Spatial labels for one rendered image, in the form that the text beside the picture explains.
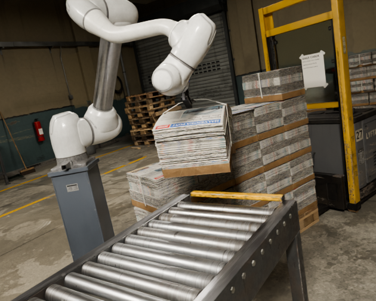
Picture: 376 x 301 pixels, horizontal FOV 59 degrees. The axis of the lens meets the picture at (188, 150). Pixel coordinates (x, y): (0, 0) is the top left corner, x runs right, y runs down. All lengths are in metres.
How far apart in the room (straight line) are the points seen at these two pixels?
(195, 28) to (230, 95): 8.34
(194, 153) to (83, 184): 0.65
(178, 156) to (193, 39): 0.49
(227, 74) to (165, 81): 8.35
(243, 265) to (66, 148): 1.10
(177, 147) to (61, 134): 0.64
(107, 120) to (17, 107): 7.07
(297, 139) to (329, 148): 0.60
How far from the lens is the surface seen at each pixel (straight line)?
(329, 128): 3.22
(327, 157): 3.30
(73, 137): 1.74
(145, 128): 8.60
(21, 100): 8.88
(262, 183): 2.42
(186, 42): 1.13
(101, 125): 1.80
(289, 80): 2.66
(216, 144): 1.32
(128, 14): 1.63
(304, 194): 2.85
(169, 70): 1.09
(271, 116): 2.47
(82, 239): 1.86
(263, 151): 2.42
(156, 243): 1.19
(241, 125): 2.25
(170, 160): 1.39
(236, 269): 0.95
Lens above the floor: 1.29
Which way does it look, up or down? 11 degrees down
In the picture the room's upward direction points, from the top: 10 degrees counter-clockwise
